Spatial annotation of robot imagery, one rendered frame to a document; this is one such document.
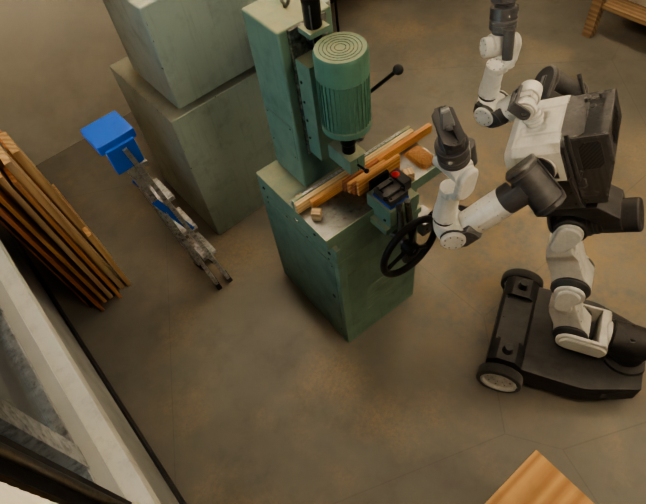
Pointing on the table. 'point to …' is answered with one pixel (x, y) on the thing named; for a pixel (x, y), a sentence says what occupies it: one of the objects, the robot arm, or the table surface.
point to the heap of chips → (420, 157)
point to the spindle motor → (343, 85)
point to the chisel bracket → (346, 157)
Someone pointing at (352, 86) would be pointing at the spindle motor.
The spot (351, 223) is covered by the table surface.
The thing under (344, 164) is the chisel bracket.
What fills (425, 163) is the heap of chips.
